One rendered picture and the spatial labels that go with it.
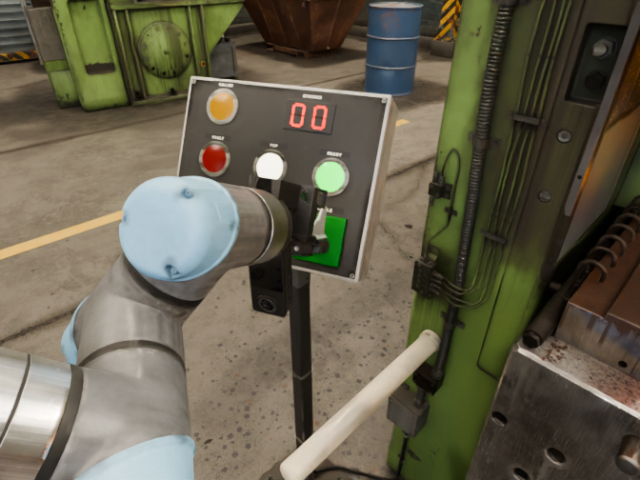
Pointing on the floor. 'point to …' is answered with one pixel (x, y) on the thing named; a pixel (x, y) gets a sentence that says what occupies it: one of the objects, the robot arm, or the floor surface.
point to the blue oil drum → (392, 48)
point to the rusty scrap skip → (304, 24)
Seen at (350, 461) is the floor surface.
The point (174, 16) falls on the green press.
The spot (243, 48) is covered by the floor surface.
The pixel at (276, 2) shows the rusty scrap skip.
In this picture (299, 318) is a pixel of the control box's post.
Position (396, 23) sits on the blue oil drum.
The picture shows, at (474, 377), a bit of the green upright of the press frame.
